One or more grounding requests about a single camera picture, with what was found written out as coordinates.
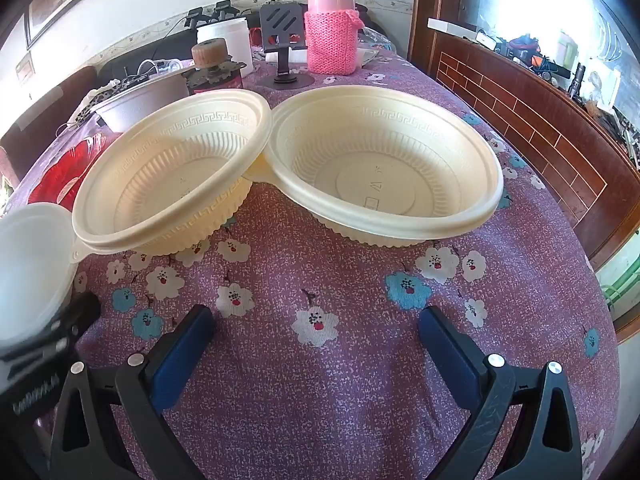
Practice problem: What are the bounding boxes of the leopard print face mask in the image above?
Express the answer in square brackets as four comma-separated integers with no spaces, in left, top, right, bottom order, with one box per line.
[70,80,123,126]

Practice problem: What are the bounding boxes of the cream plastic bowl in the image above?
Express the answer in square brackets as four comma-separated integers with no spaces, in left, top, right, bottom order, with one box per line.
[245,85,505,248]
[71,88,273,257]

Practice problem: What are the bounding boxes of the framed wall picture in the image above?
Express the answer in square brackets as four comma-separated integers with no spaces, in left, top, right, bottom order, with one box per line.
[25,0,146,48]

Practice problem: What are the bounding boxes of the white foam bowl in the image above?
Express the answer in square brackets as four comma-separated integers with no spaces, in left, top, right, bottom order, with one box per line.
[94,66,193,133]

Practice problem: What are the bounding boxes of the brown armchair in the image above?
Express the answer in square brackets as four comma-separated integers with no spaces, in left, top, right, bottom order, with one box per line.
[0,65,98,186]

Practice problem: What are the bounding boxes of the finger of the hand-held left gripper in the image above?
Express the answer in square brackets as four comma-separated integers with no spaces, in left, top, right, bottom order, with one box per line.
[0,291,102,361]

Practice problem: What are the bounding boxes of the black sofa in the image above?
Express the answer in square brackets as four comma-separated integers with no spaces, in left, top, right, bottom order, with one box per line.
[97,7,261,81]

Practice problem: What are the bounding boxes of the wooden brick-pattern cabinet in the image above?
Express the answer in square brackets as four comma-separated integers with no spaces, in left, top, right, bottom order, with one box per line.
[407,0,640,271]

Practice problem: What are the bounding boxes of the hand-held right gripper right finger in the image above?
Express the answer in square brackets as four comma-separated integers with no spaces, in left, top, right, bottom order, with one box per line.
[418,306,583,480]

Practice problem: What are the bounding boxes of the white flat box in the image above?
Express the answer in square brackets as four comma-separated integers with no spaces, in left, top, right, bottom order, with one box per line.
[427,17,481,41]

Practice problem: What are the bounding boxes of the clear plastic bag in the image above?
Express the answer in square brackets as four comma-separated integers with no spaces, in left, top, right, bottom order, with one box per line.
[357,25,396,68]

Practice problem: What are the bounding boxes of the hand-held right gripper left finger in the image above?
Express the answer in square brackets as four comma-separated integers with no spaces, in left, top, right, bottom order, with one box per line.
[50,304,216,480]

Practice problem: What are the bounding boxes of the translucent white plastic lid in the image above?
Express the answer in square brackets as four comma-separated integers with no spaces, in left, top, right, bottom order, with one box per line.
[0,202,81,351]

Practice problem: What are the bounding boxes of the white plastic jar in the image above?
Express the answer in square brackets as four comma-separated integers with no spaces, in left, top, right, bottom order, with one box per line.
[196,17,251,78]

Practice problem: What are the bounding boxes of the red gold-rimmed plate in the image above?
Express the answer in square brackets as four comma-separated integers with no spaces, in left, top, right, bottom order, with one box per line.
[27,132,123,211]

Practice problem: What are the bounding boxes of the purple floral tablecloth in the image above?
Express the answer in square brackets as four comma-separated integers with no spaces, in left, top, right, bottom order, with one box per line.
[0,45,621,480]

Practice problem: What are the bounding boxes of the pink thermos with knitted sleeve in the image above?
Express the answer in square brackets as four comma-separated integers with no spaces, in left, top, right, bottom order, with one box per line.
[304,0,362,77]

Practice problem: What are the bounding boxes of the black phone stand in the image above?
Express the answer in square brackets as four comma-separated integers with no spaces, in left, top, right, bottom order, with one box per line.
[259,2,316,90]

